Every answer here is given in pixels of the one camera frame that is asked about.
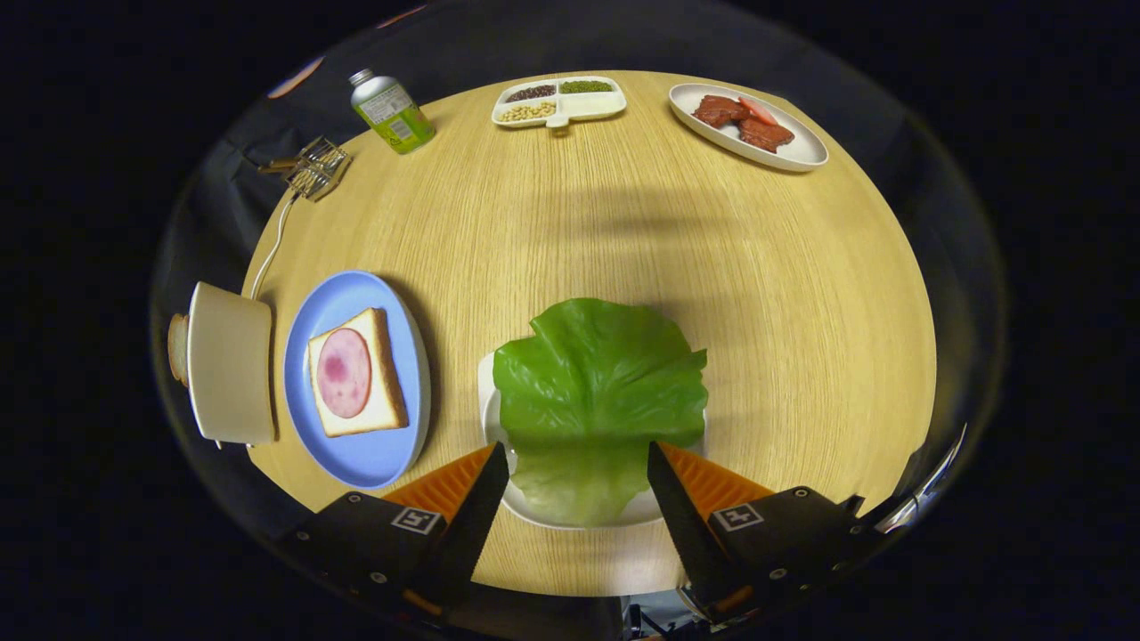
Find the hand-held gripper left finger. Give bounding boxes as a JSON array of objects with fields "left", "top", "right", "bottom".
[{"left": 279, "top": 442, "right": 511, "bottom": 620}]

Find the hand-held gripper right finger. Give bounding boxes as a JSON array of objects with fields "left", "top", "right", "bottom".
[{"left": 647, "top": 440, "right": 880, "bottom": 625}]

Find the green lettuce leaf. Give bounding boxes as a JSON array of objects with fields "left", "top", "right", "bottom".
[{"left": 493, "top": 297, "right": 710, "bottom": 528}]

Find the white square plate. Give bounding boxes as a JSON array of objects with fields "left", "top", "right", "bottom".
[{"left": 476, "top": 352, "right": 709, "bottom": 532}]

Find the blue round plate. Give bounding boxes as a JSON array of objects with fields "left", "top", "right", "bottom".
[{"left": 283, "top": 270, "right": 433, "bottom": 491}]

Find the white bread slice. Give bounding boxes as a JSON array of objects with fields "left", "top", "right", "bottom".
[{"left": 307, "top": 307, "right": 410, "bottom": 439}]

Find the round pink ham slice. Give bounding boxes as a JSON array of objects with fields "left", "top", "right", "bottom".
[{"left": 316, "top": 328, "right": 373, "bottom": 419}]

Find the white toaster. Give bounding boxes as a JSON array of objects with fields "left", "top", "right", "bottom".
[{"left": 185, "top": 281, "right": 277, "bottom": 448}]

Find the white oval plate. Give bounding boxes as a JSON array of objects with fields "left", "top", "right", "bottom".
[{"left": 668, "top": 83, "right": 830, "bottom": 174}]

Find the brown meat slice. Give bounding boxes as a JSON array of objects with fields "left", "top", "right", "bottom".
[
  {"left": 692, "top": 94, "right": 752, "bottom": 129},
  {"left": 737, "top": 118, "right": 796, "bottom": 153}
]

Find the green metal bottle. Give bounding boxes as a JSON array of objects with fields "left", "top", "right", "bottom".
[{"left": 348, "top": 69, "right": 437, "bottom": 156}]

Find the white divided tray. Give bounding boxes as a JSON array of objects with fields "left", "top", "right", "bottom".
[{"left": 491, "top": 76, "right": 628, "bottom": 131}]

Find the white power cable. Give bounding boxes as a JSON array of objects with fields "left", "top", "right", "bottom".
[{"left": 249, "top": 191, "right": 299, "bottom": 301}]

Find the metal wire rack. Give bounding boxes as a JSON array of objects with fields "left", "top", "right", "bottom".
[{"left": 258, "top": 136, "right": 351, "bottom": 202}]

